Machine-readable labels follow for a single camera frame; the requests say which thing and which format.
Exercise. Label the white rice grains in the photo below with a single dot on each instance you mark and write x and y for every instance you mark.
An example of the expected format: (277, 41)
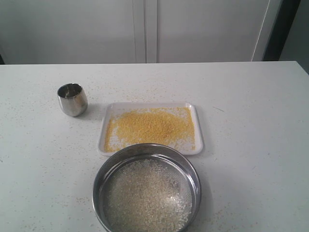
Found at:
(147, 196)

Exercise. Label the round stainless steel sieve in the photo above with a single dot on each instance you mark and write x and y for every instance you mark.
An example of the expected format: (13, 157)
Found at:
(140, 152)

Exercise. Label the stainless steel cup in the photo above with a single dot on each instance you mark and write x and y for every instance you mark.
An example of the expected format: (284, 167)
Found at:
(72, 99)

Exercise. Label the white plastic tray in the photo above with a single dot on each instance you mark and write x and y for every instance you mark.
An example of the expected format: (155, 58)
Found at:
(115, 109)

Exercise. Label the yellow millet grains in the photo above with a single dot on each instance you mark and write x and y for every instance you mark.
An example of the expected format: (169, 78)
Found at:
(170, 126)

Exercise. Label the white cabinet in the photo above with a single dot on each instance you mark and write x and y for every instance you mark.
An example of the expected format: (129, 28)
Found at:
(135, 31)

